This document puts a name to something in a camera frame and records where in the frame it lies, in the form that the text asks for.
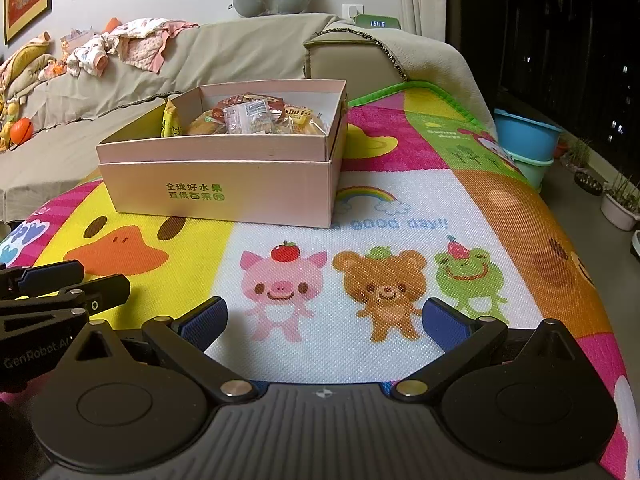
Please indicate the beige fringed armrest throw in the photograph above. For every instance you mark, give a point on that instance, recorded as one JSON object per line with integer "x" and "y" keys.
{"x": 430, "y": 60}

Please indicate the green digital clock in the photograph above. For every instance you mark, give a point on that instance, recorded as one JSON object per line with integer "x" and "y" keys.
{"x": 377, "y": 23}

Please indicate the white patterned baby garment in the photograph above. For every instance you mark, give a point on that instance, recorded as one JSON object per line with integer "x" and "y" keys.
{"x": 87, "y": 57}

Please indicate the large golden bun packet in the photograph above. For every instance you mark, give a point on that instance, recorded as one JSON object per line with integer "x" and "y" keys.
{"x": 205, "y": 125}

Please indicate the white plant pot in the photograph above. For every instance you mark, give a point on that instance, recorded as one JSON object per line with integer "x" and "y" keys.
{"x": 620, "y": 210}

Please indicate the beige sofa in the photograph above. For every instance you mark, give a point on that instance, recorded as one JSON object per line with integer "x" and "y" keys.
{"x": 345, "y": 60}

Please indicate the orange cloth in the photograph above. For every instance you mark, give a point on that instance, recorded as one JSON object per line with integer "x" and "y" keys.
{"x": 111, "y": 25}

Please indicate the large red framed picture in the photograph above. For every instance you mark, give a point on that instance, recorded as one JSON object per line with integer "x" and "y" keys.
{"x": 27, "y": 0}

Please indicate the yellow plush toy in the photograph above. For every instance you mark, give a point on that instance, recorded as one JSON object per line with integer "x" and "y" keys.
{"x": 7, "y": 122}

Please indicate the yellow snack packet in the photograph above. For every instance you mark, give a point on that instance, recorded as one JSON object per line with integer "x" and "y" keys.
{"x": 171, "y": 120}

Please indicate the clear snack packet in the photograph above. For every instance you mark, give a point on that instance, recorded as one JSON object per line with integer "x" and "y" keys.
{"x": 247, "y": 117}

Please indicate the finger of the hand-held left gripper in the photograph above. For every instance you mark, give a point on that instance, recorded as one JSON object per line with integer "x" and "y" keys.
{"x": 50, "y": 275}
{"x": 102, "y": 292}

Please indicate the white wall socket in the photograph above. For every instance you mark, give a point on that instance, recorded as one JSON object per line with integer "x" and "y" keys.
{"x": 355, "y": 12}

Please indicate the orange ball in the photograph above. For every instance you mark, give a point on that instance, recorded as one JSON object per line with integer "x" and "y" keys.
{"x": 22, "y": 130}

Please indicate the small pale bun packet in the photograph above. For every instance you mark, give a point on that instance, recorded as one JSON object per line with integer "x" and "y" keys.
{"x": 305, "y": 125}

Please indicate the colourful cartoon play mat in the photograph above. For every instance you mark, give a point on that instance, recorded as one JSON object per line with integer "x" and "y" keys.
{"x": 400, "y": 220}

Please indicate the blue plastic basin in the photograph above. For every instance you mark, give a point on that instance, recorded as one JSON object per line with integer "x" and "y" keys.
{"x": 527, "y": 132}

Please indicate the dark plant pot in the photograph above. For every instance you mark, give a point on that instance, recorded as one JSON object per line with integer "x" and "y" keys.
{"x": 589, "y": 184}

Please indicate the beige sofa cover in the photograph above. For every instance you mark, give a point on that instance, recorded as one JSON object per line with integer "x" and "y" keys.
{"x": 150, "y": 85}

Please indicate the teal plastic basin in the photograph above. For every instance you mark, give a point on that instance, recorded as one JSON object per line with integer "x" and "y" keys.
{"x": 532, "y": 172}

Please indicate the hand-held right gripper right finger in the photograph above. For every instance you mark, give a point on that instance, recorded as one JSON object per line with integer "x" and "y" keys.
{"x": 442, "y": 322}

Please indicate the yellow cloth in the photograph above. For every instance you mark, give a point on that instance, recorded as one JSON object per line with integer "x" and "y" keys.
{"x": 22, "y": 62}

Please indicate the white floral cloth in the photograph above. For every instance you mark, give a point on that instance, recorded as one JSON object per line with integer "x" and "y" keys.
{"x": 142, "y": 26}

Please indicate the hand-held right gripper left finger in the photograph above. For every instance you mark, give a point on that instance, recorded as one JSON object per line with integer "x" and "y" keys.
{"x": 205, "y": 321}

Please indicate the pink cardboard box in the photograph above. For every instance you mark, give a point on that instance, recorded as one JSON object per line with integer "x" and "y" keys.
{"x": 275, "y": 195}
{"x": 225, "y": 147}

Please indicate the brown label snack packet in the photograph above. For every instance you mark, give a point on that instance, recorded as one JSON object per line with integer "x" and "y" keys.
{"x": 245, "y": 100}

